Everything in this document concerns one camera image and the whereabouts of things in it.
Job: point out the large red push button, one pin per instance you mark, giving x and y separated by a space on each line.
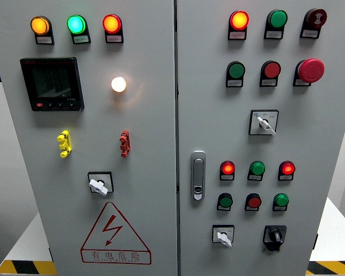
272 69

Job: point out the black door hinge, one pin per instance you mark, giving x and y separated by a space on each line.
315 241
51 254

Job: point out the large green push button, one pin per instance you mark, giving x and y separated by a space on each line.
236 70

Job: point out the pale grey cabinet door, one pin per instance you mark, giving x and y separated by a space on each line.
149 129
304 143

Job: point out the black yellow striped tape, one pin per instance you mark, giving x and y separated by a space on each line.
26 268
333 268

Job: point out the dark red buzzer lamp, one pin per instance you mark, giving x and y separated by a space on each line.
316 17

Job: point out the silver door lock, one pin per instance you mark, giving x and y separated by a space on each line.
198 175

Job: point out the black display meter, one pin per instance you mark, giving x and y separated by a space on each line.
53 83

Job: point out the large red stop button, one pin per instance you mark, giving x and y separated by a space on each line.
311 70

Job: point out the lit red round lamp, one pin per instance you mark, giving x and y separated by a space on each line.
239 20
111 24

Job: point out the large green round lamp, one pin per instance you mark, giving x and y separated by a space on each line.
277 19

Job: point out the yellow round lamp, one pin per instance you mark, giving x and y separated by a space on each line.
40 26

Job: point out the red warning triangle sign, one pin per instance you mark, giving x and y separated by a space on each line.
115 255

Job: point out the black knob turn switch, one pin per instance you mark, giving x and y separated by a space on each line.
275 236

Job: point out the small lit red lamp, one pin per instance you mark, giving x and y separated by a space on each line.
228 168
287 168

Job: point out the small green push button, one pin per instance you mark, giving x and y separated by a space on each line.
226 201

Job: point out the white round lamp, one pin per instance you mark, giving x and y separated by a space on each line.
118 84

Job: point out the small black label plate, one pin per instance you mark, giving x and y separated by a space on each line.
309 34
81 39
279 208
114 38
223 209
226 177
268 83
273 34
45 40
251 209
300 83
237 35
254 178
285 178
234 83

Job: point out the small green lamp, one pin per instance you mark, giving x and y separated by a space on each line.
281 200
258 168

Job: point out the lit green round lamp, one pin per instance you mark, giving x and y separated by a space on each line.
76 24

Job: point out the small red push button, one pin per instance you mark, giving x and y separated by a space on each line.
254 202

